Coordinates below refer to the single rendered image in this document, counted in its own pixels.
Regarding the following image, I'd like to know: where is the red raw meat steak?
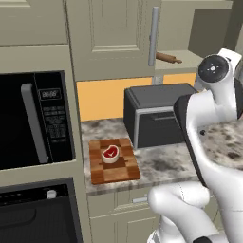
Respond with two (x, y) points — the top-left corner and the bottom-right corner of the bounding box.
(101, 144), (122, 164)

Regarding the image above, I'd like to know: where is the brown checkered cutting board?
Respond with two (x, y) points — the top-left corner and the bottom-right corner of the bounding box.
(88, 137), (141, 185)

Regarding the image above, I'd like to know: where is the brown wooden rolling pin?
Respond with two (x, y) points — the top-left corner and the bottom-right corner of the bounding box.
(155, 51), (183, 65)

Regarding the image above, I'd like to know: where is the beige base cabinet drawer front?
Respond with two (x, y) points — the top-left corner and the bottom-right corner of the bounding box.
(86, 186), (159, 218)

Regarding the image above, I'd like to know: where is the beige base cabinet door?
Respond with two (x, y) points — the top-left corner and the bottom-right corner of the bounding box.
(88, 215), (164, 243)

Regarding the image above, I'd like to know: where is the dark grey toaster oven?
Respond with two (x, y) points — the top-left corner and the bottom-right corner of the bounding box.
(122, 83), (198, 150)

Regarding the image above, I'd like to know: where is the black microwave oven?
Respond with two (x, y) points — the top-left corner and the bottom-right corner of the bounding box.
(0, 70), (77, 172)

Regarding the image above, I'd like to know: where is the grey drawer handle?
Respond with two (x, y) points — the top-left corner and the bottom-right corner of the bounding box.
(132, 196), (149, 204)

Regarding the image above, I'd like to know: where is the beige wall cabinet door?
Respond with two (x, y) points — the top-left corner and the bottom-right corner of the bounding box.
(65, 0), (162, 83)

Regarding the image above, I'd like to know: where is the grey microwave handle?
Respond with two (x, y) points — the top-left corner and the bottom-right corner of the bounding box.
(20, 83), (49, 165)

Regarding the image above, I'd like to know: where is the grey cabinet door handle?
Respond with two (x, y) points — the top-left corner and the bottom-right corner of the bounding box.
(148, 6), (160, 67)

